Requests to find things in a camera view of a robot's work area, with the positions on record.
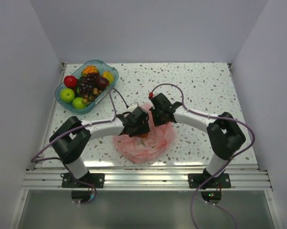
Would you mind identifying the orange yellow toy mango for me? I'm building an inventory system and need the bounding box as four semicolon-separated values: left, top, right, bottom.
102;71;115;84

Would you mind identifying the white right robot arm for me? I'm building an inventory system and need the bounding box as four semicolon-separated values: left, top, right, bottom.
149;92;246;187

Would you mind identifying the red toy strawberry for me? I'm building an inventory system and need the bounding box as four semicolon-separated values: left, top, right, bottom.
63;75;78;89

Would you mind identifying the toy pineapple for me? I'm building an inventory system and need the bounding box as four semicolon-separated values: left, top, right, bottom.
82;65;99;76

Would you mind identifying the aluminium mounting rail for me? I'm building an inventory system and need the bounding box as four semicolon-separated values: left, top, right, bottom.
21;165;272;191

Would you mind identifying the orange toy fruit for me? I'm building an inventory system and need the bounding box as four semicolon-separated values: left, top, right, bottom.
138;133;148;138

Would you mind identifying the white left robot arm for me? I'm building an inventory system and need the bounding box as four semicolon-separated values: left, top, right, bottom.
49;106;150;187

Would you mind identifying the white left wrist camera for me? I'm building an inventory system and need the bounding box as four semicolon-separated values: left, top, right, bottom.
128;102;139;111

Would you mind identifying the dark purple toy fruit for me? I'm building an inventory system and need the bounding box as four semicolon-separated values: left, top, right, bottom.
95;76;109;90

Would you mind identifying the brown toy longan bunch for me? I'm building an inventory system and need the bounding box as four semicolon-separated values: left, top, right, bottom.
83;88;103;105

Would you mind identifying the pink plastic bag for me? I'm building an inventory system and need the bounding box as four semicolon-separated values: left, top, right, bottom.
113;103;175;164

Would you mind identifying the dark toy grape bunch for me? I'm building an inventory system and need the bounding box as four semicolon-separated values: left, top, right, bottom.
77;73;101;96

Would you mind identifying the green toy apple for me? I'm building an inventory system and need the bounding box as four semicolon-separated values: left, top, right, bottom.
72;97;88;110
60;88;75;103

